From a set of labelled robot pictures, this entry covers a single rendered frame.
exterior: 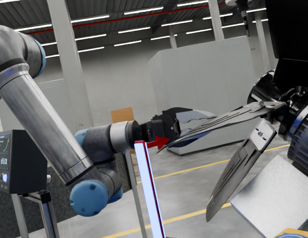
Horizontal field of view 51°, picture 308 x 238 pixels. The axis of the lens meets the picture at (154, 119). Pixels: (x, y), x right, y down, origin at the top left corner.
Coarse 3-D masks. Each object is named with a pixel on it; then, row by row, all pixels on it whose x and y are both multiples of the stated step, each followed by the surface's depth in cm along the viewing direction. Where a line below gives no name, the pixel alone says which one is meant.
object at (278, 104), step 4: (248, 104) 78; (252, 104) 78; (256, 104) 77; (264, 104) 75; (268, 104) 74; (272, 104) 73; (276, 104) 72; (280, 104) 71; (284, 104) 72; (276, 108) 70
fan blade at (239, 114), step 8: (232, 112) 71; (240, 112) 69; (248, 112) 67; (256, 112) 66; (264, 112) 65; (216, 120) 67; (224, 120) 64; (232, 120) 61; (240, 120) 58; (200, 128) 64; (216, 128) 53; (192, 136) 57; (168, 144) 64
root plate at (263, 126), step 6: (264, 120) 85; (258, 126) 86; (264, 126) 84; (270, 126) 81; (252, 132) 88; (264, 132) 83; (270, 132) 80; (252, 138) 87; (258, 138) 84; (270, 138) 79; (258, 144) 82; (264, 144) 80
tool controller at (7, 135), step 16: (0, 144) 105; (16, 144) 96; (32, 144) 99; (0, 160) 104; (16, 160) 96; (32, 160) 98; (16, 176) 95; (32, 176) 98; (48, 176) 104; (16, 192) 95; (32, 192) 98
